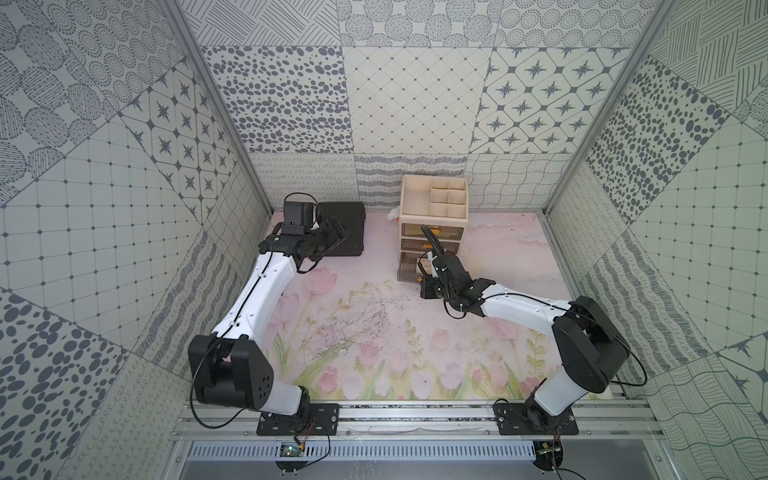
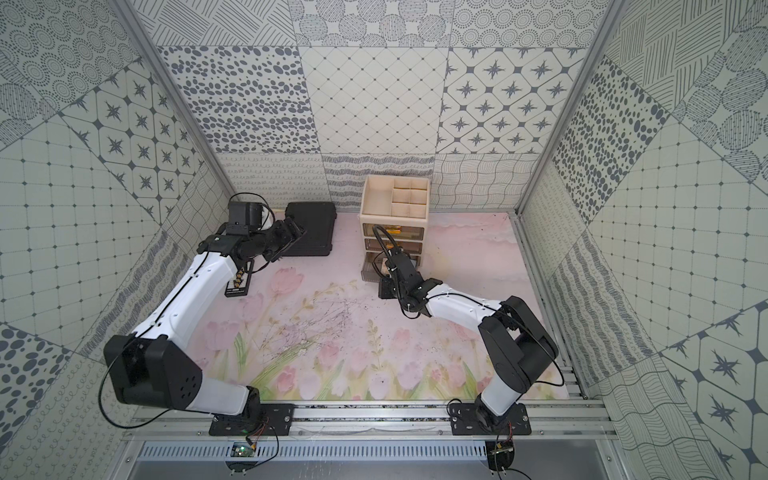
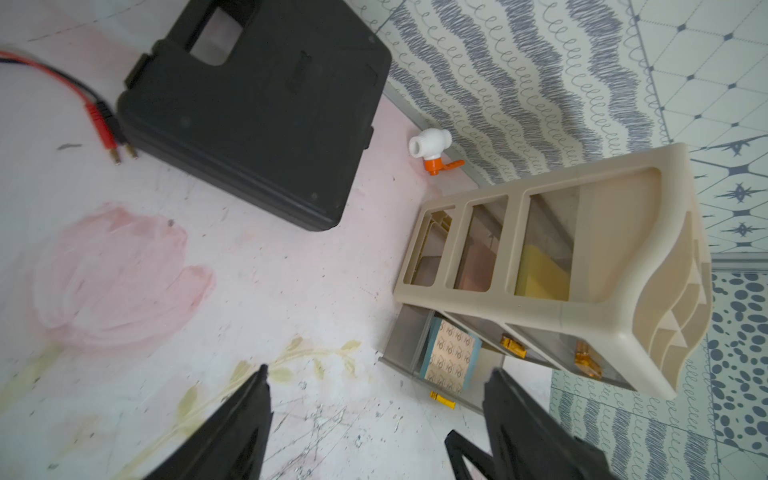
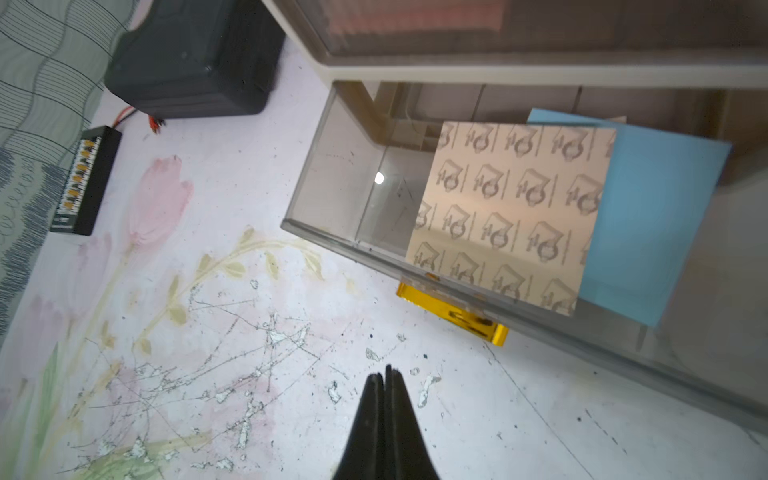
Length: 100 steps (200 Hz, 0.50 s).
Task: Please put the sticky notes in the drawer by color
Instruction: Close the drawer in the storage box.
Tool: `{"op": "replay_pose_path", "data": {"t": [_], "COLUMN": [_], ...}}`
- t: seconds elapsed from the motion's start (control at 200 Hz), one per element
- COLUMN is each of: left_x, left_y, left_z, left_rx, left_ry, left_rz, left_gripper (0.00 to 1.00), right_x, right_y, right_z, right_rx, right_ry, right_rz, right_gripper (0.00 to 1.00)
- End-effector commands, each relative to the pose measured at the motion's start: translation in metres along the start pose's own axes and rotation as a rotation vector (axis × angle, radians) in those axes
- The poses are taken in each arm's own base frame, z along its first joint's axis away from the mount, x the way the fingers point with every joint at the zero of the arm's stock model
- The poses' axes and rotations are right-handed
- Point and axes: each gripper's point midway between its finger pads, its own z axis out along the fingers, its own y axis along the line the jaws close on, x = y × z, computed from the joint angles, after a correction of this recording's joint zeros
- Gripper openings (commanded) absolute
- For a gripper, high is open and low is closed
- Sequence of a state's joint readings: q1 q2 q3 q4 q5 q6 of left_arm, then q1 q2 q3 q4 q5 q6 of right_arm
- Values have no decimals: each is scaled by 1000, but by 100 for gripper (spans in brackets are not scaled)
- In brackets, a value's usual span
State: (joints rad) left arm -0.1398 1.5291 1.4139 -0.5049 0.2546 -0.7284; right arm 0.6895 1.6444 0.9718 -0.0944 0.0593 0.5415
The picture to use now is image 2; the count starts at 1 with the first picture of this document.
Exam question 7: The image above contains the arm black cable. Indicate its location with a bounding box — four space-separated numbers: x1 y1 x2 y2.
371 224 566 388
97 191 277 430

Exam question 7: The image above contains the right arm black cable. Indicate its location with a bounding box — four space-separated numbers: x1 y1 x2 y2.
371 224 566 388

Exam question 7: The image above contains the black plastic tool case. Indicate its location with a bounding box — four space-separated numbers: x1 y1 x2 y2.
285 202 337 257

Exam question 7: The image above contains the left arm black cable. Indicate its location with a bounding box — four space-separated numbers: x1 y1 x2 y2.
97 191 277 430

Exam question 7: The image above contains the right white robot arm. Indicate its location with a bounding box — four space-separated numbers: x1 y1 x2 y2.
380 247 558 425

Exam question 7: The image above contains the beige desk organizer cabinet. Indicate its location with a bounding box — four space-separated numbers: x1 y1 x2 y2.
359 175 431 228

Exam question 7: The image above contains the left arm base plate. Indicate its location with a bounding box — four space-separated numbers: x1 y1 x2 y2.
208 403 296 437

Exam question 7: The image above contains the floral pink table mat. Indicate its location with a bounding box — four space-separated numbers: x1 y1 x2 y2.
189 213 541 401

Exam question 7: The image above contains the grey transparent drawer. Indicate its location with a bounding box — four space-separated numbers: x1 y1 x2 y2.
362 223 425 241

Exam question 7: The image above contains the aluminium mounting rail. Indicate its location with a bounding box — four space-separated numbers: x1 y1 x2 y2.
122 398 619 442

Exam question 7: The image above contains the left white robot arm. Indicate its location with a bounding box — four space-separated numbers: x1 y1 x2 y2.
104 218 305 416

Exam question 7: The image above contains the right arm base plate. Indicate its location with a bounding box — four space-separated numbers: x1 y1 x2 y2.
446 399 532 437

